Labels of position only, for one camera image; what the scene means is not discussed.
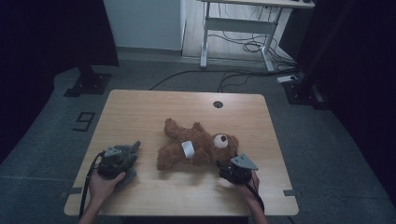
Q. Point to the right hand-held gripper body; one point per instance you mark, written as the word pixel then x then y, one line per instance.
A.
pixel 238 171

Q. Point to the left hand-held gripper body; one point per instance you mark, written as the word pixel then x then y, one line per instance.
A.
pixel 109 163

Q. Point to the brown teddy bear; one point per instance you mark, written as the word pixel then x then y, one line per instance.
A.
pixel 199 146

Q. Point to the person's right hand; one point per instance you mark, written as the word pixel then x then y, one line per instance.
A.
pixel 250 189

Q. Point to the person's left hand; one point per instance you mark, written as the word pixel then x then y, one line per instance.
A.
pixel 102 188

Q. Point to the grey tape piece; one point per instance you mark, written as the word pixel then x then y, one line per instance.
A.
pixel 73 191
pixel 292 193

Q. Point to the white power strip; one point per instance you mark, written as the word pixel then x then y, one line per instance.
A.
pixel 287 79

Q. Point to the white partition panel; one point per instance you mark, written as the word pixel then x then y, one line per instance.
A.
pixel 143 25

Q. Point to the dark curtain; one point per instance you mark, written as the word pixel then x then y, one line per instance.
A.
pixel 46 46
pixel 358 62

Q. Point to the black stand base plate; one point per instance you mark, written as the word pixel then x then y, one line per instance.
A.
pixel 90 84
pixel 303 93

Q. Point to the white metal frame desk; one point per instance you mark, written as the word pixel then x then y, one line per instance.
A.
pixel 239 25

